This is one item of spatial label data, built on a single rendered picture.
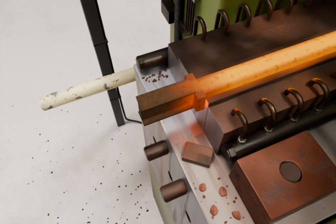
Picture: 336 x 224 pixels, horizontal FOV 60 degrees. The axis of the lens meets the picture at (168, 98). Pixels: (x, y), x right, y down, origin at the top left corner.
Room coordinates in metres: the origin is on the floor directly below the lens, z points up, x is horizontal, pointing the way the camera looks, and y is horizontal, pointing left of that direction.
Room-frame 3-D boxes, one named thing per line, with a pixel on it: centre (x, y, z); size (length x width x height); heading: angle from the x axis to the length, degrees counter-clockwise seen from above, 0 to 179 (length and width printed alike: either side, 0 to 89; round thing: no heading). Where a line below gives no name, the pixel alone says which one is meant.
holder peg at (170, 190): (0.14, -0.01, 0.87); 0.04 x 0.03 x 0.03; 113
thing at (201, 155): (0.18, -0.05, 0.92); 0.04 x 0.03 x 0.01; 73
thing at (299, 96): (0.23, -0.18, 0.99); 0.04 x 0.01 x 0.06; 23
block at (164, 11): (0.68, 0.00, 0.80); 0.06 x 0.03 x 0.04; 23
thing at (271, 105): (0.22, -0.14, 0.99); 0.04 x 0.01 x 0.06; 23
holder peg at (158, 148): (0.21, 0.02, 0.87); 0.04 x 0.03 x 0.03; 113
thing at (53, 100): (0.56, 0.18, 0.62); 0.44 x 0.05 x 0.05; 113
